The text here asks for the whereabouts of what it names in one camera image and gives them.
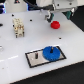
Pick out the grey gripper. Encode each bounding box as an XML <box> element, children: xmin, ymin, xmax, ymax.
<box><xmin>45</xmin><ymin>0</ymin><xmax>79</xmax><ymax>23</ymax></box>

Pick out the red gear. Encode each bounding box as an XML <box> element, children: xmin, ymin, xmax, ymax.
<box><xmin>50</xmin><ymin>21</ymin><xmax>60</xmax><ymax>29</ymax></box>

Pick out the blue gear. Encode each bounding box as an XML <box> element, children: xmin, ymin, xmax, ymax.
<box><xmin>43</xmin><ymin>46</ymin><xmax>60</xmax><ymax>61</ymax></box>

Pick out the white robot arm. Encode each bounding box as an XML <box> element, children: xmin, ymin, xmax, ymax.
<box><xmin>24</xmin><ymin>0</ymin><xmax>78</xmax><ymax>22</ymax></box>

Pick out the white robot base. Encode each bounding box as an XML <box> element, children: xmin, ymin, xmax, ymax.
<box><xmin>5</xmin><ymin>0</ymin><xmax>27</xmax><ymax>13</ymax></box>

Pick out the beige electrical connector block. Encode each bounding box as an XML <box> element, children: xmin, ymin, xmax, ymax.
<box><xmin>13</xmin><ymin>18</ymin><xmax>24</xmax><ymax>37</ymax></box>

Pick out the black framed peg base plate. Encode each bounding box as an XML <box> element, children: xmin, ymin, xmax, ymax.
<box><xmin>25</xmin><ymin>46</ymin><xmax>66</xmax><ymax>68</ymax></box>

